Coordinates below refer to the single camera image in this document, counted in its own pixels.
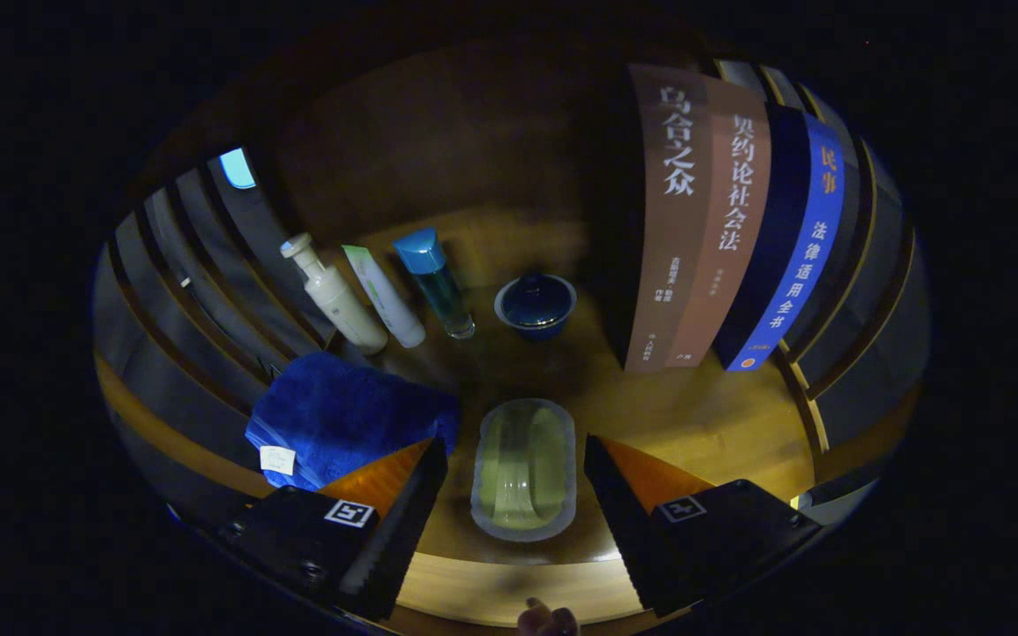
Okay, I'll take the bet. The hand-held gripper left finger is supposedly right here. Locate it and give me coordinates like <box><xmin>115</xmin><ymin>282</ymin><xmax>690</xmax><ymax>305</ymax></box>
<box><xmin>217</xmin><ymin>437</ymin><xmax>448</xmax><ymax>621</ymax></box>

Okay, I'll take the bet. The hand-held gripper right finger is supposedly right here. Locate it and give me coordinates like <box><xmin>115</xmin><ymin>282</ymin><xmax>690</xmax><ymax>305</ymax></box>
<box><xmin>584</xmin><ymin>434</ymin><xmax>824</xmax><ymax>619</ymax></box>

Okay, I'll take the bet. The wooden countertop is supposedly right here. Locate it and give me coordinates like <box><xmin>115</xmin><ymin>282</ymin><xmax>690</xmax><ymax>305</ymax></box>
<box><xmin>98</xmin><ymin>208</ymin><xmax>828</xmax><ymax>630</ymax></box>

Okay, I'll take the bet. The brown wooden cabinet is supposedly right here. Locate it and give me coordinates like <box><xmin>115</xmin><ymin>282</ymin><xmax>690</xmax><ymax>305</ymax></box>
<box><xmin>92</xmin><ymin>26</ymin><xmax>931</xmax><ymax>632</ymax></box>

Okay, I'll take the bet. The folded blue towel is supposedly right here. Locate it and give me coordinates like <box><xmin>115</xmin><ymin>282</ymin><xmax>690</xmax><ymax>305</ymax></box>
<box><xmin>245</xmin><ymin>352</ymin><xmax>461</xmax><ymax>492</ymax></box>

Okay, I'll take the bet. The white and green tube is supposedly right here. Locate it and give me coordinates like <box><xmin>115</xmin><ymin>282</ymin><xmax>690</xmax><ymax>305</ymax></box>
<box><xmin>341</xmin><ymin>245</ymin><xmax>428</xmax><ymax>349</ymax></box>

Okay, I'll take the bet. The white pump bottle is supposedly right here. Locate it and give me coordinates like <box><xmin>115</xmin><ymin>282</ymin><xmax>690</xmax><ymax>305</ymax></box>
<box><xmin>280</xmin><ymin>233</ymin><xmax>389</xmax><ymax>356</ymax></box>

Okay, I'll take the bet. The blue lidded teacup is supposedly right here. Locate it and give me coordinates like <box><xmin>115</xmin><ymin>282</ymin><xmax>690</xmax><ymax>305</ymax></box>
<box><xmin>494</xmin><ymin>273</ymin><xmax>578</xmax><ymax>343</ymax></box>

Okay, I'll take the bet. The teal capped bottle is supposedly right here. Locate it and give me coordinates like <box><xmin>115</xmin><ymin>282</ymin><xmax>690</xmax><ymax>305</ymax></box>
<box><xmin>392</xmin><ymin>228</ymin><xmax>476</xmax><ymax>341</ymax></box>

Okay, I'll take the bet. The dark brown book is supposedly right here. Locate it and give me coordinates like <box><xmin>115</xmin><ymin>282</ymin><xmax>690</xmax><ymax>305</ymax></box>
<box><xmin>602</xmin><ymin>64</ymin><xmax>713</xmax><ymax>374</ymax></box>

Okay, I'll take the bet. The light brown book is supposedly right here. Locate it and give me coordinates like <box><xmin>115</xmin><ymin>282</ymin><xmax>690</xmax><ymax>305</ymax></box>
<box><xmin>666</xmin><ymin>79</ymin><xmax>773</xmax><ymax>368</ymax></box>

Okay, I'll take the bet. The blue book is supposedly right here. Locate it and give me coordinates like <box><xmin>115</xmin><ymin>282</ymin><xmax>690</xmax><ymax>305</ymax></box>
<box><xmin>712</xmin><ymin>102</ymin><xmax>846</xmax><ymax>372</ymax></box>

